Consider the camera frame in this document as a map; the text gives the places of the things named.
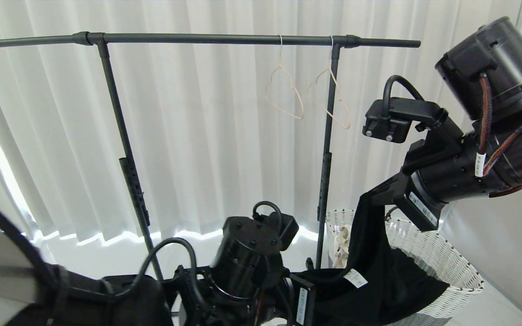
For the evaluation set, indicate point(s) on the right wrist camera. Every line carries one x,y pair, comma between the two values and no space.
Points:
390,120

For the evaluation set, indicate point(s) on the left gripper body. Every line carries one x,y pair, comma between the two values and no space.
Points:
304,301

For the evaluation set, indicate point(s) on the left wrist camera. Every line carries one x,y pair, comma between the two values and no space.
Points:
286,231

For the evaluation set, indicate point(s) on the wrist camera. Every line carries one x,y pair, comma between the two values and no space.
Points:
390,120
286,231

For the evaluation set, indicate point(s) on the black clothes rack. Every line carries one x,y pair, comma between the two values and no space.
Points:
197,38

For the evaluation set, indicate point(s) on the white curtain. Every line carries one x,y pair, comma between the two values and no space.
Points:
206,136

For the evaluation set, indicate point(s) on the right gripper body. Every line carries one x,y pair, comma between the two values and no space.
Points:
447,174

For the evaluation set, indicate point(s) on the black garment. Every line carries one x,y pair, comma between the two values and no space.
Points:
379,280

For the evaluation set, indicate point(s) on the white laundry basket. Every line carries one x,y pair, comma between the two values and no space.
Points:
437,258

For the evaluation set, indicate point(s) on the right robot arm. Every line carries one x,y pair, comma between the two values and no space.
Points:
496,54

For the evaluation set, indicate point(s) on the cream printed garment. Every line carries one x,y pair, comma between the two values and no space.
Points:
340,244

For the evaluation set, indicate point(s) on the pink clothes hanger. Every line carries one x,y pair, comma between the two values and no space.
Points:
343,108
293,89

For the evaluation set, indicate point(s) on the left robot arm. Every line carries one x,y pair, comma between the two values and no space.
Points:
247,258

